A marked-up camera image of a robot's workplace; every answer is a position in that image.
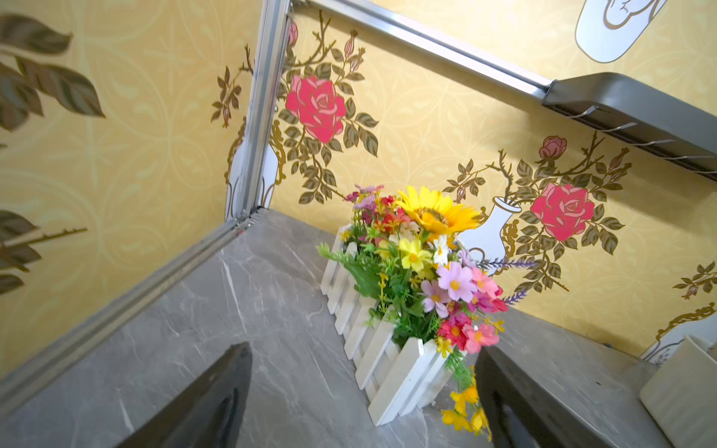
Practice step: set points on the white storage box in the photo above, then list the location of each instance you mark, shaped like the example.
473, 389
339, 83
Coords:
681, 395

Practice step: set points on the artificial flowers in white planter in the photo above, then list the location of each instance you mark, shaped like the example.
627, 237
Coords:
412, 304

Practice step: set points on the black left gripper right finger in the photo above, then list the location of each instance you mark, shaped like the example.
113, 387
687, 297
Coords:
522, 413

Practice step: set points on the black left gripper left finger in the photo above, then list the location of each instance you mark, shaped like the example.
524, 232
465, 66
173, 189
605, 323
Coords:
209, 412

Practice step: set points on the dark grey wall shelf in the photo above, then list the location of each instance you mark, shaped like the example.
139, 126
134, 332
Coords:
640, 116

